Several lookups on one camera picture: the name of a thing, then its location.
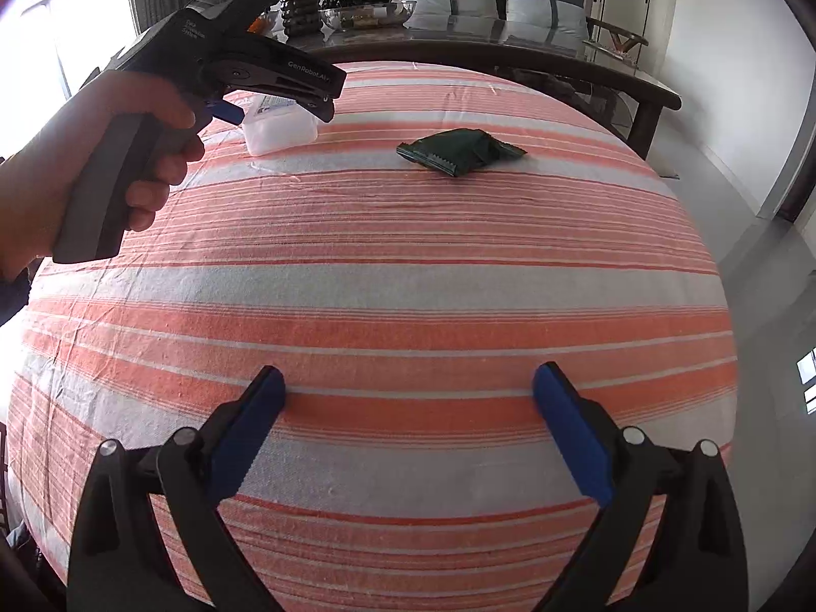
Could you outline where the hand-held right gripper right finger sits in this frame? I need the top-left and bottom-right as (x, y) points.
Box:
(532, 362), (750, 612)

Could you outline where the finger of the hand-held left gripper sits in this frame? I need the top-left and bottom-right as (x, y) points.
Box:
(202, 97), (246, 127)
(251, 43), (348, 123)

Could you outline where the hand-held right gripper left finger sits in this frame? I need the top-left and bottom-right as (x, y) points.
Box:
(67, 365), (287, 612)

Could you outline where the white printed packet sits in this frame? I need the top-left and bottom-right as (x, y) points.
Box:
(244, 92), (320, 157)

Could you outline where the dark green packet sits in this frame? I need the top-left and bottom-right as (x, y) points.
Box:
(396, 129), (527, 178)

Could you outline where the person's left hand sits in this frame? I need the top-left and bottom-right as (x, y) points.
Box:
(0, 70), (206, 282)

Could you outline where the dark ribbed vase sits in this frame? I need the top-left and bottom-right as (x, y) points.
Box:
(280, 0), (323, 36)

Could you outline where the glass bowl of dark fruit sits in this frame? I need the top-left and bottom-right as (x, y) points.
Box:
(319, 0), (417, 32)

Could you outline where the orange white striped tablecloth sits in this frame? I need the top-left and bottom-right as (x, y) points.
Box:
(6, 62), (741, 612)

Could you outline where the dark wooden coffee table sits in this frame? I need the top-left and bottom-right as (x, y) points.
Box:
(251, 3), (683, 160)

